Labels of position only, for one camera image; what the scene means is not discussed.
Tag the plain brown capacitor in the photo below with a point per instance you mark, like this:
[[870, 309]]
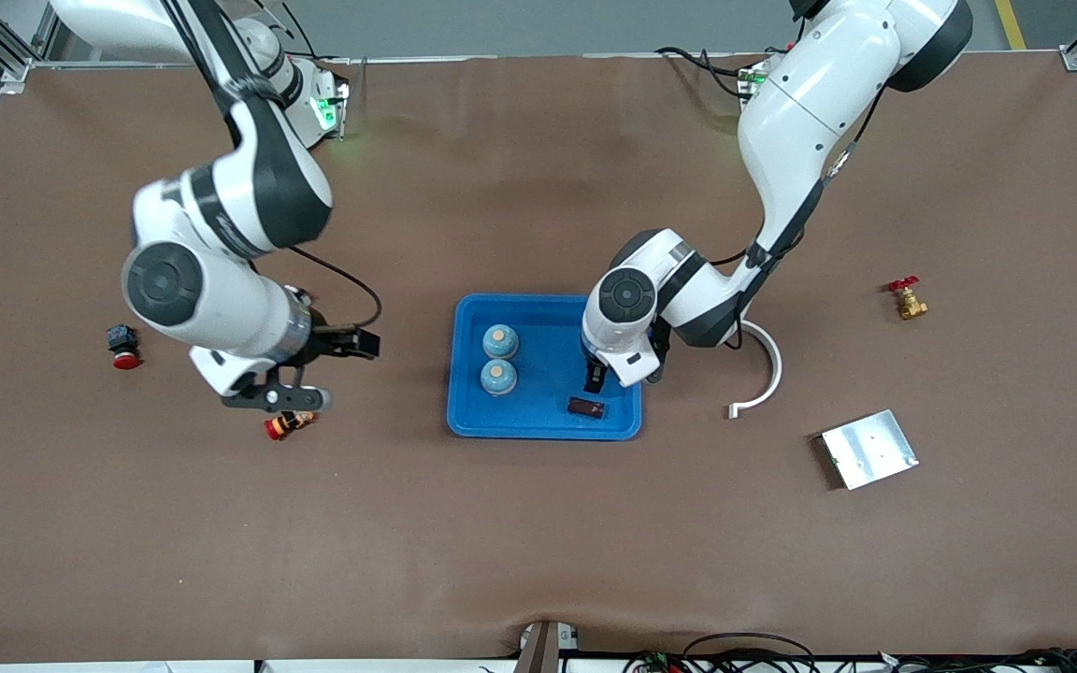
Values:
[[586, 407]]

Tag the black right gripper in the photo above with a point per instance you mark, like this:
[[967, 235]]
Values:
[[328, 339]]

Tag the silver metal plate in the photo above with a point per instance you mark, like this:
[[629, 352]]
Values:
[[870, 449]]

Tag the metal mount bracket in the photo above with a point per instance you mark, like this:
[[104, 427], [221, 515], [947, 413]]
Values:
[[538, 654]]

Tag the red mushroom push button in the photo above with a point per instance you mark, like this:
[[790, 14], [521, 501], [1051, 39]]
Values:
[[123, 341]]

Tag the blue call bell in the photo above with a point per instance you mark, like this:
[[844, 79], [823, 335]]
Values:
[[500, 342], [498, 378]]

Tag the brown table cover sheet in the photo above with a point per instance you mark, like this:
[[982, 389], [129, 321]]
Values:
[[538, 542]]

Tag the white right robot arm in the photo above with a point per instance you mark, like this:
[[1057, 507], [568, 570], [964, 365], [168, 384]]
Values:
[[221, 308]]

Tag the orange emergency stop button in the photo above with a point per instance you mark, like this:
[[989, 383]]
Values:
[[288, 425]]

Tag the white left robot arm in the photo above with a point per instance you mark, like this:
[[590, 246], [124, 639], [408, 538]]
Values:
[[800, 121]]

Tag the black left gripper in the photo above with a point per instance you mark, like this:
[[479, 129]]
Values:
[[595, 376]]

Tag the blue plastic tray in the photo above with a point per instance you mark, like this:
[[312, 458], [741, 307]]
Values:
[[538, 416]]

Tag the white curved pipe clamp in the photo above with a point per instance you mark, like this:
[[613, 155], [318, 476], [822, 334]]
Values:
[[775, 374]]

